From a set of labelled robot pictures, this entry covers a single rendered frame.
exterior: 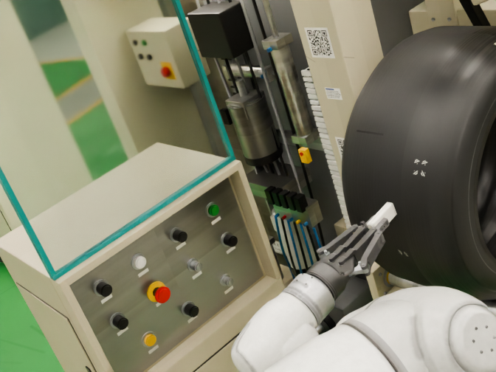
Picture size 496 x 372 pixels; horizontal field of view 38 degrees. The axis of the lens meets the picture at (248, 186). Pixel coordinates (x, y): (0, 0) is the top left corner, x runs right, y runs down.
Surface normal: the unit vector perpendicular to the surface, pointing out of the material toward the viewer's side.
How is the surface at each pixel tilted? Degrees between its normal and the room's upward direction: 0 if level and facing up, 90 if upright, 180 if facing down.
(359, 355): 24
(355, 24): 90
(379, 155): 58
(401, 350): 41
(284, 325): 49
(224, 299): 90
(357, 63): 90
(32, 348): 0
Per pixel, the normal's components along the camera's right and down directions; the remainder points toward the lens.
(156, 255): 0.63, 0.17
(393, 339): -0.14, -0.60
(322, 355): -0.28, -0.85
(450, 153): -0.13, 0.03
